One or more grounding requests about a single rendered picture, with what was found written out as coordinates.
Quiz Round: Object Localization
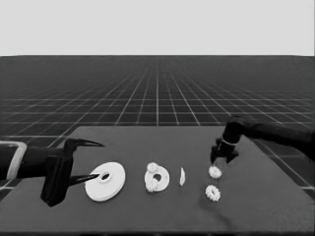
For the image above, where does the large thick white disc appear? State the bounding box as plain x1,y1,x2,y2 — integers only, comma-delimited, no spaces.
85,161,127,203

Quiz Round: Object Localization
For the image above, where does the small white toothed gear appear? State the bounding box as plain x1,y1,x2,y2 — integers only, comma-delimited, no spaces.
146,178,159,194
208,165,222,180
205,185,221,203
146,161,159,174

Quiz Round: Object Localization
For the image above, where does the white round pinned carrier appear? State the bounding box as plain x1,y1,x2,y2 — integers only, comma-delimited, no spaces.
144,162,171,194

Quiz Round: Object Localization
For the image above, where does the small white T-shaped piece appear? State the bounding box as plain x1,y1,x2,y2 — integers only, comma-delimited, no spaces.
178,166,187,187

